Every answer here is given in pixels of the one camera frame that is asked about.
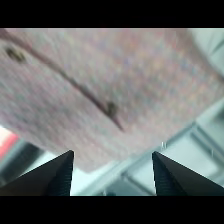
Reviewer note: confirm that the pink checked shirt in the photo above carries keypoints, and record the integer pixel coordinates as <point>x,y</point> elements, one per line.
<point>100,86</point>

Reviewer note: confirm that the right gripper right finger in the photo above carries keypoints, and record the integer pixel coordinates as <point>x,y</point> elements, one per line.
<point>176,178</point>

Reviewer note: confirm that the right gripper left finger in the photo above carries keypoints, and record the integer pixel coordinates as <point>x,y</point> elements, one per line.
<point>50,176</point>

